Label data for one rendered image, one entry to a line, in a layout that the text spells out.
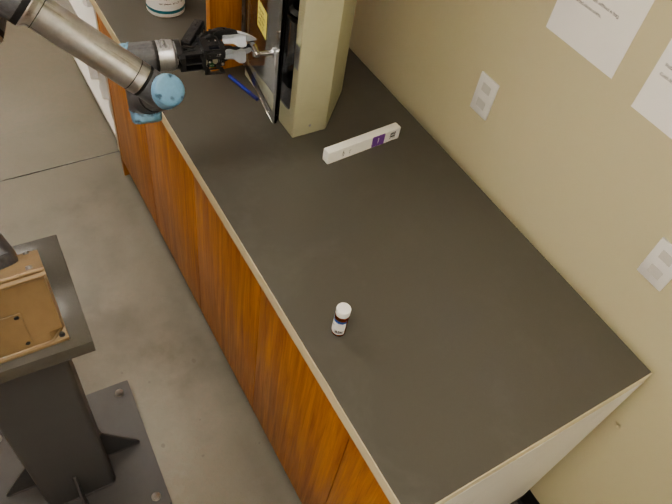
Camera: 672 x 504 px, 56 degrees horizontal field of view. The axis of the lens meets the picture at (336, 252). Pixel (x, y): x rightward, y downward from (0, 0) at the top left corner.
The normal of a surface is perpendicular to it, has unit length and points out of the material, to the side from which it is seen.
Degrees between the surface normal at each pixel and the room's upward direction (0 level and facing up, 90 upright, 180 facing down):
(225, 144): 0
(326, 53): 90
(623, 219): 90
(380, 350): 1
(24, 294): 90
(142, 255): 0
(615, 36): 90
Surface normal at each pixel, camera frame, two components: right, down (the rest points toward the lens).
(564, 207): -0.86, 0.32
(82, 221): 0.13, -0.63
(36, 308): 0.50, 0.71
